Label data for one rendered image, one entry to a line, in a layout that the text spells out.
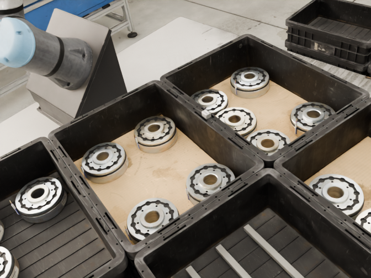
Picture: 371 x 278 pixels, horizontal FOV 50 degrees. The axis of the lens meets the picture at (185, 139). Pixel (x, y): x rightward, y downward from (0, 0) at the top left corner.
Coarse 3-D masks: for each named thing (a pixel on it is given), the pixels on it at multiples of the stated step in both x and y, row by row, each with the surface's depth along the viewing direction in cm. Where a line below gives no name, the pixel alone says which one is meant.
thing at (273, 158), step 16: (224, 48) 106; (272, 48) 102; (192, 64) 102; (304, 64) 95; (160, 80) 99; (336, 80) 89; (368, 96) 84; (336, 112) 82; (224, 128) 83; (320, 128) 79; (288, 144) 77; (272, 160) 74
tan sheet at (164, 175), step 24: (120, 144) 99; (192, 144) 95; (144, 168) 91; (168, 168) 90; (192, 168) 89; (96, 192) 88; (120, 192) 87; (144, 192) 86; (168, 192) 85; (120, 216) 82
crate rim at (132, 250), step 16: (128, 96) 96; (176, 96) 93; (96, 112) 93; (192, 112) 88; (64, 128) 90; (240, 144) 79; (64, 160) 82; (256, 160) 75; (80, 176) 78; (240, 176) 73; (224, 192) 70; (96, 208) 72; (192, 208) 69; (112, 224) 69; (176, 224) 67; (128, 240) 66; (144, 240) 65; (128, 256) 66
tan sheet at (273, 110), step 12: (216, 84) 111; (228, 84) 110; (276, 84) 107; (228, 96) 107; (264, 96) 105; (276, 96) 104; (288, 96) 103; (252, 108) 102; (264, 108) 101; (276, 108) 100; (288, 108) 100; (264, 120) 98; (276, 120) 97; (288, 120) 96; (288, 132) 93
